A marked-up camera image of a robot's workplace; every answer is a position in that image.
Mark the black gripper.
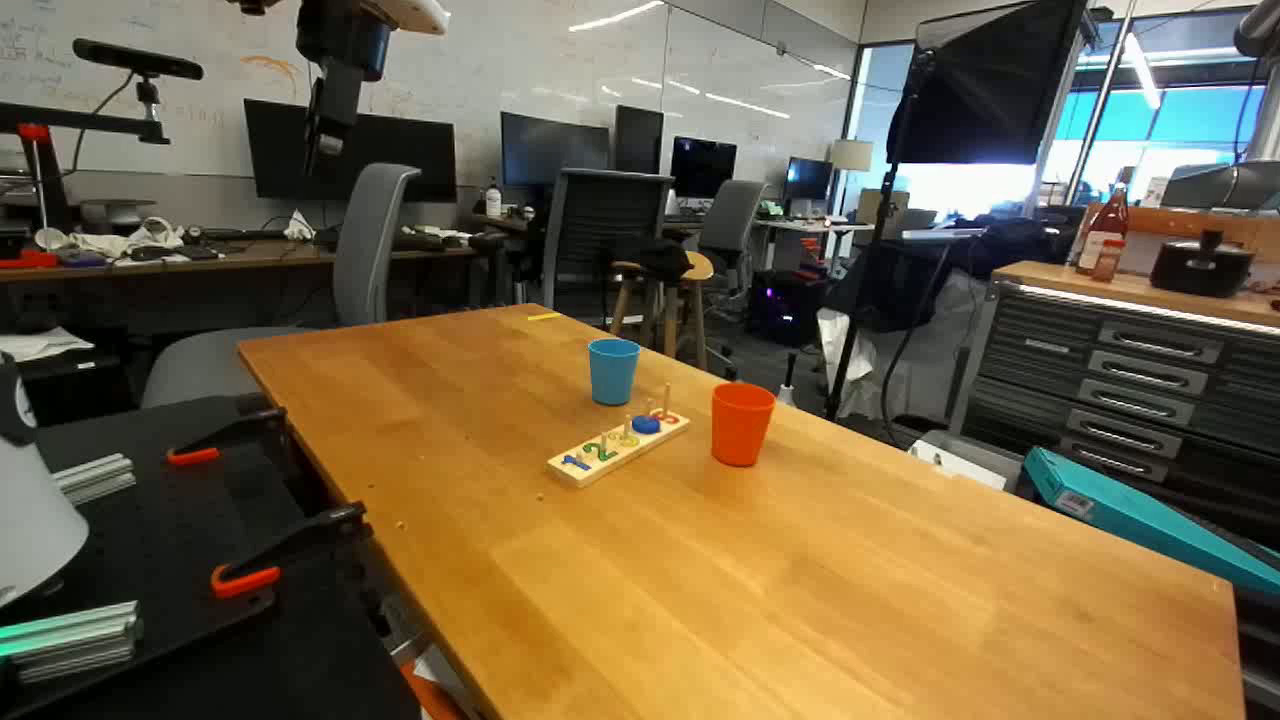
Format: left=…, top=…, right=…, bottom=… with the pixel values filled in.
left=291, top=0, right=395, bottom=152

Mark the blue plastic cup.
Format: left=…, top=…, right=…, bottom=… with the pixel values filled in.
left=587, top=335, right=644, bottom=411

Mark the orange plastic cup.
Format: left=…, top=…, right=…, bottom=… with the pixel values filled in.
left=706, top=382, right=780, bottom=471

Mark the large black monitor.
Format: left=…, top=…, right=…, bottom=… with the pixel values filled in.
left=238, top=97, right=458, bottom=210

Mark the grey office chair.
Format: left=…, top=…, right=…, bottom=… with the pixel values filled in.
left=135, top=162, right=425, bottom=411

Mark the long wooden desk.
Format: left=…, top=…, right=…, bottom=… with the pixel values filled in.
left=0, top=237, right=484, bottom=335

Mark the medium black monitor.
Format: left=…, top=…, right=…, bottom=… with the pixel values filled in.
left=494, top=107, right=617, bottom=191

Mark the narrow upright black monitor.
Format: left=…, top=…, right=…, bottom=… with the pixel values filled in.
left=610, top=103, right=667, bottom=175

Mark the small black monitor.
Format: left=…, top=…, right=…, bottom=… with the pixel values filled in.
left=667, top=131, right=741, bottom=199

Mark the wooden stool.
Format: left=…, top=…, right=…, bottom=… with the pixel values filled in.
left=602, top=244, right=721, bottom=374

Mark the dark mesh office chair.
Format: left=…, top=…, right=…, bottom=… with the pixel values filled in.
left=692, top=175, right=768, bottom=304

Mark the wooden number puzzle board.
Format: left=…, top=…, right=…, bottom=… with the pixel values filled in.
left=542, top=404, right=692, bottom=490

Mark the short aluminium extrusion bar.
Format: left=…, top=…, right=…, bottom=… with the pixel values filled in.
left=48, top=448, right=138, bottom=512

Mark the blue lit small monitor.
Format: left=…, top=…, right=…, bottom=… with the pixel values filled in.
left=780, top=158, right=840, bottom=210

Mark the white table lamp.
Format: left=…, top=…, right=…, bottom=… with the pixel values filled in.
left=824, top=137, right=877, bottom=215

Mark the white cone shade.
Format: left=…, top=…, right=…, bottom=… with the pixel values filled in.
left=0, top=437, right=92, bottom=612

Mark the black light stand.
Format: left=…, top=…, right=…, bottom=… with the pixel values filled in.
left=821, top=158, right=901, bottom=424

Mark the aluminium extrusion bar stack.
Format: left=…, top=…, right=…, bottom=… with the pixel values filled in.
left=0, top=595, right=143, bottom=687

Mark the black softbox light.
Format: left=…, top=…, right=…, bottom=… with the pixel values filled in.
left=883, top=0, right=1091, bottom=170

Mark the grey floor box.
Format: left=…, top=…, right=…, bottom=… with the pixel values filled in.
left=907, top=429, right=1027, bottom=492

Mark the grey drawer cabinet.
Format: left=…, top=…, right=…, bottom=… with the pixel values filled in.
left=949, top=256, right=1280, bottom=516

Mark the black device on cabinet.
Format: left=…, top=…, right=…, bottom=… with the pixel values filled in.
left=1149, top=230, right=1257, bottom=301

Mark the teal case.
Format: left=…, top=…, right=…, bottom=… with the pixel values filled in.
left=1018, top=444, right=1280, bottom=605

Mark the black stereo camera bar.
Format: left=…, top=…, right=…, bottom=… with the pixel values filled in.
left=67, top=38, right=207, bottom=84

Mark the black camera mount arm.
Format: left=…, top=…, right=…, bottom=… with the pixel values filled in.
left=0, top=102, right=177, bottom=231

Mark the black clamp with orange handle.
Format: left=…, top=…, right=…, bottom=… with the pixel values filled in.
left=207, top=500, right=370, bottom=605
left=164, top=404, right=291, bottom=471

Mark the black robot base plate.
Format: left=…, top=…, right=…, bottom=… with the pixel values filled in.
left=0, top=394, right=425, bottom=720

